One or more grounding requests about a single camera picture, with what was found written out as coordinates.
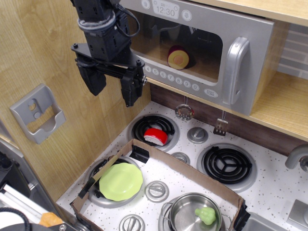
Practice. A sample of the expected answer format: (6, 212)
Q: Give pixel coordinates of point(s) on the small silver stove knob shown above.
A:
(182, 157)

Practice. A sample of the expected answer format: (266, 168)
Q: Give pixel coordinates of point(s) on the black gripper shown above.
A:
(110, 54)

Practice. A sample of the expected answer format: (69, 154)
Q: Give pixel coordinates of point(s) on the red toy cheese wedge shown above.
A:
(156, 136)

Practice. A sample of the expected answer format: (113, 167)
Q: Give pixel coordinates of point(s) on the black rear right burner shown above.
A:
(229, 164)

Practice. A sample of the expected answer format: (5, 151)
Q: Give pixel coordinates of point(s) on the silver microwave door handle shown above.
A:
(235, 55)

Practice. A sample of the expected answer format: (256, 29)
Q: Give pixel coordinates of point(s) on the silver stove knob middle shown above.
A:
(157, 191)

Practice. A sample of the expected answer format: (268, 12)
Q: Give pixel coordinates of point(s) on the silver hanging spatula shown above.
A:
(221, 125)

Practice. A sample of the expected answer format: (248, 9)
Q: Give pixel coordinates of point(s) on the wooden microwave shelf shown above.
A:
(283, 106)

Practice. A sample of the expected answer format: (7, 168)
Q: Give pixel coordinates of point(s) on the grey wall phone holder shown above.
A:
(33, 106)

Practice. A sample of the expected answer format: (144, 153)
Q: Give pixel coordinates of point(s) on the stainless steel toy pot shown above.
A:
(184, 214)

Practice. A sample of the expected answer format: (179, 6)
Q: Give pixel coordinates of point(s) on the black rear left burner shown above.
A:
(140, 125)

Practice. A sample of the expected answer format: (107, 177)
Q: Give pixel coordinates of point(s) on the silver stove knob front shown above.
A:
(132, 222)

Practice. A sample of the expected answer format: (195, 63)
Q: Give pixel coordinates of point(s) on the light green toy plate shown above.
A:
(121, 182)

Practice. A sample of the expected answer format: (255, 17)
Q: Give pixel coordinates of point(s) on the black burner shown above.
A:
(140, 125)
(229, 164)

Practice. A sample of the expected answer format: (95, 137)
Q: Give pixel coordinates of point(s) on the silver toy sink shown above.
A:
(294, 218)

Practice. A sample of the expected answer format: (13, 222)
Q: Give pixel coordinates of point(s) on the green toy broccoli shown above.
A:
(206, 214)

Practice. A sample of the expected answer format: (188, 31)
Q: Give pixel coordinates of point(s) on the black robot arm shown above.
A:
(103, 16)

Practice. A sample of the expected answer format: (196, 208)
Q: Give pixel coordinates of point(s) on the silver stove knob rear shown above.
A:
(197, 135)

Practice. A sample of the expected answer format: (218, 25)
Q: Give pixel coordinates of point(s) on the silver hanging strainer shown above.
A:
(184, 111)

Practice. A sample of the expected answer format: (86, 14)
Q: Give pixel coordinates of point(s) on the brown cardboard barrier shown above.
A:
(155, 164)

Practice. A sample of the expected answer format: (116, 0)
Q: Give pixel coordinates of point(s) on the yellow purple toy food slice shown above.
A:
(178, 58)

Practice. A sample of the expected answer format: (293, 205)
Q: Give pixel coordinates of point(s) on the grey toy faucet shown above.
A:
(298, 155)

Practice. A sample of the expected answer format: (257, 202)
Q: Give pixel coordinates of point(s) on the silver toy microwave door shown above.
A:
(206, 33)

